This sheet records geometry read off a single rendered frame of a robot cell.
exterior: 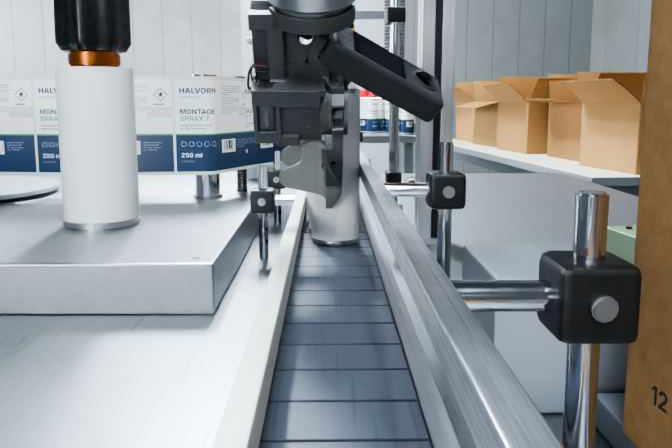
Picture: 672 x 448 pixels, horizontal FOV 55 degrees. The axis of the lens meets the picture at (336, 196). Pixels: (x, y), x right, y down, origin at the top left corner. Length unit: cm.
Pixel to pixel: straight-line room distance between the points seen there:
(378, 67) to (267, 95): 9
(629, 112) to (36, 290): 211
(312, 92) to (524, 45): 467
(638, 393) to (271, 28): 36
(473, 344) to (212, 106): 85
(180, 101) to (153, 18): 387
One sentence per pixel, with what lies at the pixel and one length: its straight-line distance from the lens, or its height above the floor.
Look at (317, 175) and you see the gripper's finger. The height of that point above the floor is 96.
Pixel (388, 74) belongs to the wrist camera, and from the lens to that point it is 55.
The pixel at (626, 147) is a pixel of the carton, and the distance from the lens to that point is 247.
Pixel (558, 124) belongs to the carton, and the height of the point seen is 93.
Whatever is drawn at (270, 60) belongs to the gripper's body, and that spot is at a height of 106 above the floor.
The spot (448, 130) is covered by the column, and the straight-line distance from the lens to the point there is 90.
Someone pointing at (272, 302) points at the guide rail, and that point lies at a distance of 38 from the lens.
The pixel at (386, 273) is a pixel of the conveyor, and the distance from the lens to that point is 58.
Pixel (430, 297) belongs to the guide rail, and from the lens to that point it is 23.
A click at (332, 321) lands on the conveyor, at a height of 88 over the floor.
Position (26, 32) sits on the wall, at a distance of 506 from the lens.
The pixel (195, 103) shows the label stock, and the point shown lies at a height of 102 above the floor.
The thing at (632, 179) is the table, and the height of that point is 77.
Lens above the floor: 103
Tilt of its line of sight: 8 degrees down
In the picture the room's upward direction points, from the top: straight up
